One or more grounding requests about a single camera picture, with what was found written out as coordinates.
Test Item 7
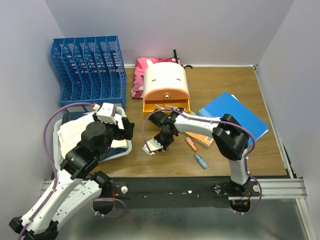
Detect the yellow drawer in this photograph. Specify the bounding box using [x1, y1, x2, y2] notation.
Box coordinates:
[142, 99, 191, 118]

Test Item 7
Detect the orange paperback book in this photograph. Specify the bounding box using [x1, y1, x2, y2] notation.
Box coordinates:
[186, 132, 214, 148]

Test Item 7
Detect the white mini drawer cabinet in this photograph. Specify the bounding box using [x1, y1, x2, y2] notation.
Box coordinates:
[143, 62, 189, 97]

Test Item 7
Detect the black marker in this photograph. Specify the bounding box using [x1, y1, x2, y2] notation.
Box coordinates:
[154, 103, 164, 110]

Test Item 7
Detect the blue document folder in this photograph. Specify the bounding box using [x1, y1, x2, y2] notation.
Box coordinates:
[197, 92, 269, 141]

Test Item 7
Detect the white folded cloth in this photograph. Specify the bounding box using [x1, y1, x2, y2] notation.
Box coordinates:
[57, 109, 127, 163]

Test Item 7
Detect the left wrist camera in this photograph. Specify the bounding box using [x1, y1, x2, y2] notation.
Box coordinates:
[96, 102, 117, 125]

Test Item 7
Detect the white laundry basket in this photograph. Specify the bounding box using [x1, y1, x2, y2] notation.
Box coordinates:
[53, 111, 132, 170]

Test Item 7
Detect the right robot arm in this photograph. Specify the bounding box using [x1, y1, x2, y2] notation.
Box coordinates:
[142, 109, 253, 196]

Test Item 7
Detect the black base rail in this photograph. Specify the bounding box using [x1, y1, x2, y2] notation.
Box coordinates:
[112, 176, 259, 209]

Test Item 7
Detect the blue cap marker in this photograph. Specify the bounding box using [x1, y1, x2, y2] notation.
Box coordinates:
[172, 107, 186, 112]

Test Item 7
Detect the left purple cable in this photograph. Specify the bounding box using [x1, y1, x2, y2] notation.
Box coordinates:
[17, 101, 100, 240]

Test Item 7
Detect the blue plastic file organizer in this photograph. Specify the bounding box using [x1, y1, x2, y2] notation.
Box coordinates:
[50, 35, 127, 109]

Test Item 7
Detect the blue correction tape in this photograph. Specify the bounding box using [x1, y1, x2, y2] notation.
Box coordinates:
[194, 154, 209, 169]

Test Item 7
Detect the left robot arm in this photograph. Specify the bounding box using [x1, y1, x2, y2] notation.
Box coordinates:
[9, 112, 135, 240]

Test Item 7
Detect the aluminium frame rail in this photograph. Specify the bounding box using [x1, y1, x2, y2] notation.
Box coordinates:
[42, 178, 308, 201]

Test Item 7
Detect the orange correction tape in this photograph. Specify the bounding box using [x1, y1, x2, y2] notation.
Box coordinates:
[185, 137, 198, 152]

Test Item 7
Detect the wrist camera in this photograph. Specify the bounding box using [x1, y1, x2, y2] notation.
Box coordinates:
[142, 138, 162, 156]
[96, 102, 117, 125]

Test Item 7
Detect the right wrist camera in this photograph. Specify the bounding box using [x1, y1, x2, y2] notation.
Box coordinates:
[142, 138, 162, 156]

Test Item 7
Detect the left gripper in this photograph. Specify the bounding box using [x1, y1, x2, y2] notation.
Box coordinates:
[93, 112, 135, 159]

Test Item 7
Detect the pink camouflage cloth bag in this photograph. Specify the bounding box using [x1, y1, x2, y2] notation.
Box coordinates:
[131, 57, 181, 99]

